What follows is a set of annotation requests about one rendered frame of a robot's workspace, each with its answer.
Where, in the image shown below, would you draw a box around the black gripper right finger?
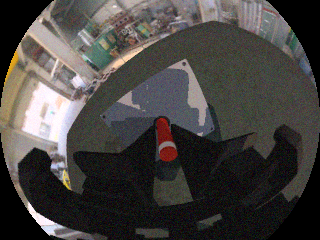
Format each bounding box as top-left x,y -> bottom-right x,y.
171,124 -> 259,200

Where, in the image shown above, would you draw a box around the red peg with white band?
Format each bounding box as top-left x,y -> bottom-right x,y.
156,117 -> 177,161

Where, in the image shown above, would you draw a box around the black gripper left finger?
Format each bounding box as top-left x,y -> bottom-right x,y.
73,125 -> 156,207

